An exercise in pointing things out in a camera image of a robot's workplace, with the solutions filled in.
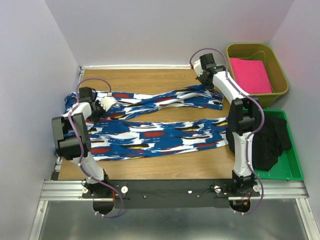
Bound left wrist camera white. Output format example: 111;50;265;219
99;96;117;112

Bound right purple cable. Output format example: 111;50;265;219
189;48;266;216

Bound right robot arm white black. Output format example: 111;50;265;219
193;53;264;196

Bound blue white red patterned pants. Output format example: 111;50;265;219
53;84;230;161

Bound black garment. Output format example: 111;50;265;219
226;114;293;172

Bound green plastic tray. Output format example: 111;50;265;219
253;109;304;181

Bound olive green plastic bin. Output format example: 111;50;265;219
226;43;289;108

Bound purple cable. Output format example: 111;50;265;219
189;48;266;216
68;77;126;219

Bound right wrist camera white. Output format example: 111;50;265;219
193;59;204;77

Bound aluminium frame rail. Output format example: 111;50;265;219
29;180;317;240

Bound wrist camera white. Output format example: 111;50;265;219
193;59;204;77
99;96;117;112

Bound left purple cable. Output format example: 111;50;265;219
68;77;126;219

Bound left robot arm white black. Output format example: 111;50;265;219
51;87;112;198

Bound pink folded cloth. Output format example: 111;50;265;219
229;57;273;95

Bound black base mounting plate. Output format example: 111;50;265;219
81;179;260;214

